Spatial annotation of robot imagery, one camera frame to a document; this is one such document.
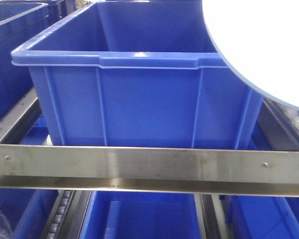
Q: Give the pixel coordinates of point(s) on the white round plate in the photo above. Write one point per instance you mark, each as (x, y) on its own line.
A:
(259, 40)

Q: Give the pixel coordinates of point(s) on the blue bin upper shelf middle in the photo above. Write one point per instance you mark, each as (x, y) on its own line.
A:
(138, 73)

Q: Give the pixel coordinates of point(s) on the stainless steel shelf rack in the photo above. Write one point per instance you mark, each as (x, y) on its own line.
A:
(206, 171)

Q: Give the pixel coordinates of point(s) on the blue lower bin middle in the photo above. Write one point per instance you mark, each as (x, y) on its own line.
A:
(140, 215)

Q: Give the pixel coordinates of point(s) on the blue bin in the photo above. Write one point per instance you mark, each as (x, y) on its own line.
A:
(259, 217)
(26, 210)
(140, 215)

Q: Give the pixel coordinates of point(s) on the grey roller track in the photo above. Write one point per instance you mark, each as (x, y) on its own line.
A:
(63, 205)

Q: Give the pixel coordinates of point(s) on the blue lower bin right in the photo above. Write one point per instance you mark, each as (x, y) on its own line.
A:
(259, 217)

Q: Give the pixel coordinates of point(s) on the blue lower bin left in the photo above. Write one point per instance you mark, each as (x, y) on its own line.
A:
(26, 210)

